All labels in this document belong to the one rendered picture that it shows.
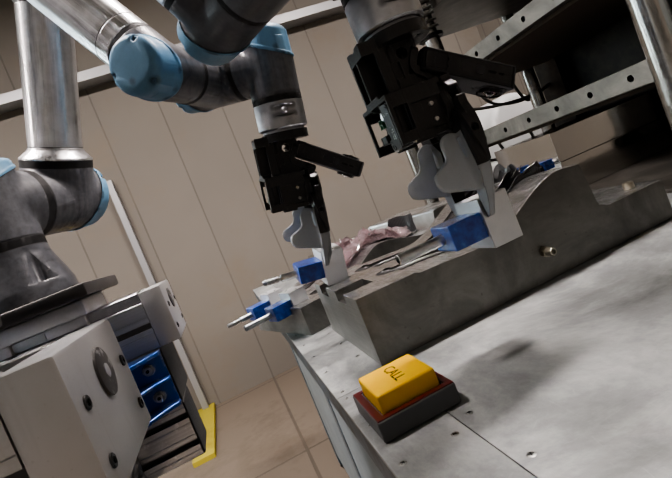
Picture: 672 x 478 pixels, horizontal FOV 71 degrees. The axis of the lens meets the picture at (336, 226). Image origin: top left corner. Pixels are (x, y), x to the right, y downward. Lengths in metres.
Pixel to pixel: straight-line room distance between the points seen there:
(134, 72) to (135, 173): 2.88
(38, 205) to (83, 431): 0.63
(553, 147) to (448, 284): 0.87
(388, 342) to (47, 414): 0.40
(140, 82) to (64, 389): 0.42
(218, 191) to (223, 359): 1.18
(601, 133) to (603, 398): 1.19
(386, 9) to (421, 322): 0.37
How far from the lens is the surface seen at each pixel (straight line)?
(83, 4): 0.73
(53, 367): 0.30
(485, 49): 1.57
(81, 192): 0.95
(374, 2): 0.51
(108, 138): 3.58
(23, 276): 0.83
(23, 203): 0.87
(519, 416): 0.43
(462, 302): 0.64
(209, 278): 3.43
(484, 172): 0.49
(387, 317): 0.60
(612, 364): 0.47
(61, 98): 0.95
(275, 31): 0.73
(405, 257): 0.49
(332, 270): 0.74
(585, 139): 1.51
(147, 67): 0.63
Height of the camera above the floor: 1.01
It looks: 3 degrees down
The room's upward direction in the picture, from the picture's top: 22 degrees counter-clockwise
